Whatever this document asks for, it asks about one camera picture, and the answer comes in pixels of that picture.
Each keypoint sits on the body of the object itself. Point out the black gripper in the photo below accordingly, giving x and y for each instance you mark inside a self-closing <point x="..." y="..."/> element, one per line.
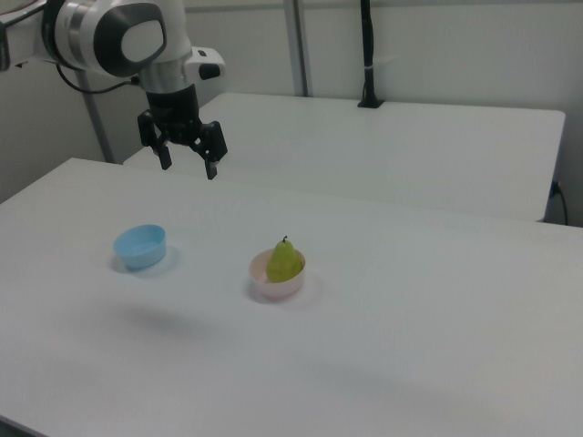
<point x="175" y="114"/>

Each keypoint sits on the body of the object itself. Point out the green pear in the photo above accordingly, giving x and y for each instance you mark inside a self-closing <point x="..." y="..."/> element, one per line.
<point x="283" y="264"/>

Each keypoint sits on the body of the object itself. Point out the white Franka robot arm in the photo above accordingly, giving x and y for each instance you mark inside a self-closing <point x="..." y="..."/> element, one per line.
<point x="114" y="36"/>

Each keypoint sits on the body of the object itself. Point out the blue plastic bowl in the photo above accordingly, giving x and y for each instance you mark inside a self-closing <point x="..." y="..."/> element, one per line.
<point x="139" y="248"/>

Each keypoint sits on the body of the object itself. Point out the pink plastic bowl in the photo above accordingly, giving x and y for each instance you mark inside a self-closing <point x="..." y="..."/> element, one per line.
<point x="275" y="287"/>

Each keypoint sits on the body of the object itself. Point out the black pole with clamp base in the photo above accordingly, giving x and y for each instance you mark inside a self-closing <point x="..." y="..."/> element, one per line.
<point x="370" y="54"/>

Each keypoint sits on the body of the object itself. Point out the grey partition frame post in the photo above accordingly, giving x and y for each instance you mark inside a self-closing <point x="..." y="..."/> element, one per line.
<point x="96" y="123"/>
<point x="298" y="45"/>

